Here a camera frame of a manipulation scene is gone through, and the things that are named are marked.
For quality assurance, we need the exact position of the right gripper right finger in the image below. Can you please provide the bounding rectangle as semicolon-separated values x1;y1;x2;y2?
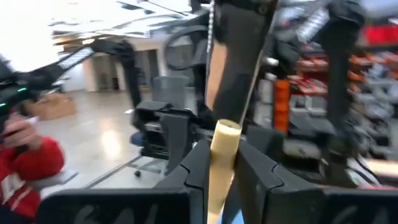
233;140;325;224

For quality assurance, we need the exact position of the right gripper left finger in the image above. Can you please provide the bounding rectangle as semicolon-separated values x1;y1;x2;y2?
154;139;210;224

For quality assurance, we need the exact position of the orange cylinder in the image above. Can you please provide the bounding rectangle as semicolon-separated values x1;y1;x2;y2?
272;79;290;134

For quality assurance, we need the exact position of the grey mesh office chair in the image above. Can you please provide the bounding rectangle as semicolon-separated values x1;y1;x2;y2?
124;74;212;180

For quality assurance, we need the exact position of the cardboard box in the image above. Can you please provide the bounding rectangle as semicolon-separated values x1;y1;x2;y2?
23;92;78;121

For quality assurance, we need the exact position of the person's hand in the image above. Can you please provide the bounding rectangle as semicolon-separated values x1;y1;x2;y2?
2;112;43;151

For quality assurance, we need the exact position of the storage shelf with red bins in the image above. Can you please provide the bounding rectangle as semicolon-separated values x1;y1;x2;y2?
264;18;398;162

